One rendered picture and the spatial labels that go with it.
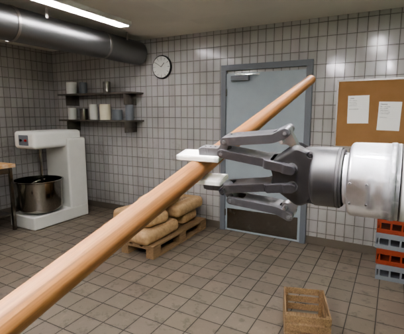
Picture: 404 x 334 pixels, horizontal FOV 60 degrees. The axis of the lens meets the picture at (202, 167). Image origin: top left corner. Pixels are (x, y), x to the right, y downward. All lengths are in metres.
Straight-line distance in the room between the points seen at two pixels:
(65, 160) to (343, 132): 3.78
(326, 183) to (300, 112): 3.83
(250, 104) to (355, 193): 4.04
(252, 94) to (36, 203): 3.19
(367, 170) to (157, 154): 4.84
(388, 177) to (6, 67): 6.03
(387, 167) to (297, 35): 4.00
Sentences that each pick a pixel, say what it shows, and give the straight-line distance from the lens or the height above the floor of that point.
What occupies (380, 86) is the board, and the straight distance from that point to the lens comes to 4.15.
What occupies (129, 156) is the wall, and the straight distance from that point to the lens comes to 5.53.
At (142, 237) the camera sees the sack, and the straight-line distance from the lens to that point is 3.86.
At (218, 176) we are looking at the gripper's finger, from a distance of 0.52.
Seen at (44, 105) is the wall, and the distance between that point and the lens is 6.55.
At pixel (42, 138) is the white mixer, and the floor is 1.23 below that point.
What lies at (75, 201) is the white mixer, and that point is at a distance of 5.59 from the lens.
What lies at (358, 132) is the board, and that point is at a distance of 4.16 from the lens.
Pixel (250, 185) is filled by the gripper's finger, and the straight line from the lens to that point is 0.49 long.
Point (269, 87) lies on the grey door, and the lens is 4.36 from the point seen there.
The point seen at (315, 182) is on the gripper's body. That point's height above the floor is 1.48.
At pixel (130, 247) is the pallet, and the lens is 4.12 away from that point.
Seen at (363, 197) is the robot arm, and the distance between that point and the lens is 0.43.
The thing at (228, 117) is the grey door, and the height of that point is 1.51.
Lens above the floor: 1.56
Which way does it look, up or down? 9 degrees down
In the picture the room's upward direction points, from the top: straight up
